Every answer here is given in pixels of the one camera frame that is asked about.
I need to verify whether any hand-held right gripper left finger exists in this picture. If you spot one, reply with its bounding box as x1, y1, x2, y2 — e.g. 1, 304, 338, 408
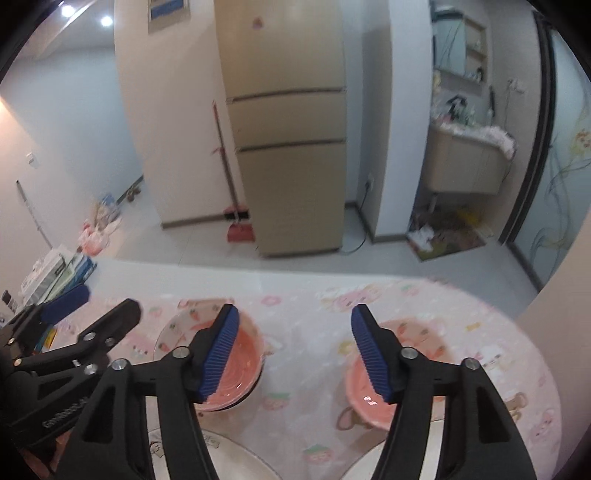
65, 302, 241, 480

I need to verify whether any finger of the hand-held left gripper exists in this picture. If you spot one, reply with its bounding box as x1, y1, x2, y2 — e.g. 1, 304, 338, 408
9, 284, 90, 344
18, 298, 142, 384

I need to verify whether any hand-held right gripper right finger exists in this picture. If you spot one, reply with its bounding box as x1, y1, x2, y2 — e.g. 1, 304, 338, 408
351, 304, 539, 480

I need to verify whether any pink carrot print bowl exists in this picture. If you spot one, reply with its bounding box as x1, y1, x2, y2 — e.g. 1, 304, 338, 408
344, 318, 451, 432
154, 299, 266, 411

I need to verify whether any white cartoon print plate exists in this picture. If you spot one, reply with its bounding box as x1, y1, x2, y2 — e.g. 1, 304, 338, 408
145, 397, 282, 480

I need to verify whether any white lettered plate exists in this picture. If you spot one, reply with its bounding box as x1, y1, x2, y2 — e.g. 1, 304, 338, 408
342, 406, 451, 480

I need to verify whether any blue cardboard box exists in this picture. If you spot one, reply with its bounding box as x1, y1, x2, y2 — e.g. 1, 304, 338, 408
46, 254, 98, 301

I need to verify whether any white cardboard box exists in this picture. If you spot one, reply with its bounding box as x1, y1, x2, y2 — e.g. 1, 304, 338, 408
21, 244, 77, 303

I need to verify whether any pink plastic bag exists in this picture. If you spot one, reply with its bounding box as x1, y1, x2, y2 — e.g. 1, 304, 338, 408
78, 222, 116, 257

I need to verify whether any pink printed tablecloth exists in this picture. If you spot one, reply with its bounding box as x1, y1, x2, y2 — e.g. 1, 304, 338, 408
0, 258, 561, 480

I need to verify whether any white pole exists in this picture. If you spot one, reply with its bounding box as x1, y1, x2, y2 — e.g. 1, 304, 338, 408
16, 180, 52, 251

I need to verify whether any pale plastic bag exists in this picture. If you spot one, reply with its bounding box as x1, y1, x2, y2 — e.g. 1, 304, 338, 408
90, 194, 123, 232

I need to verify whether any red dustpan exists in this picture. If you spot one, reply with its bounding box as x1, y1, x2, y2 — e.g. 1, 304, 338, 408
226, 220, 254, 243

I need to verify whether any brown floor mat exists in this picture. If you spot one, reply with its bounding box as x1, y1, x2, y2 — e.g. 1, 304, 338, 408
409, 226, 495, 261

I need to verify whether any beige refrigerator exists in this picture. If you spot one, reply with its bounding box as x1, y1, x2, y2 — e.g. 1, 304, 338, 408
215, 0, 348, 258

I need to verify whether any beige vanity cabinet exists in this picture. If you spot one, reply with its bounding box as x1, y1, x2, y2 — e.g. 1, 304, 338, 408
427, 117, 515, 195

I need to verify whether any frosted glass sliding door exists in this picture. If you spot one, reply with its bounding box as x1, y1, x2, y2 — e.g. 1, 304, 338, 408
499, 14, 591, 291

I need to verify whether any group of toiletry bottles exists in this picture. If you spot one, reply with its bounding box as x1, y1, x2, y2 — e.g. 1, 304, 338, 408
431, 95, 490, 125

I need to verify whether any mirror cabinet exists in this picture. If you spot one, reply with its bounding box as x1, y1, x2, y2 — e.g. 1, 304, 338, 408
431, 9, 490, 86

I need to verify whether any black power cable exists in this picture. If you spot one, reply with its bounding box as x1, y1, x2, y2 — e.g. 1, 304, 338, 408
342, 185, 373, 254

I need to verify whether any red handled broom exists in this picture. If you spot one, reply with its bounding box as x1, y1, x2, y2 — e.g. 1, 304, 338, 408
211, 99, 250, 222

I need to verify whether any wall poster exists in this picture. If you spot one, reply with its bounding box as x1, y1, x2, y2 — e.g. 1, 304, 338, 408
148, 0, 191, 34

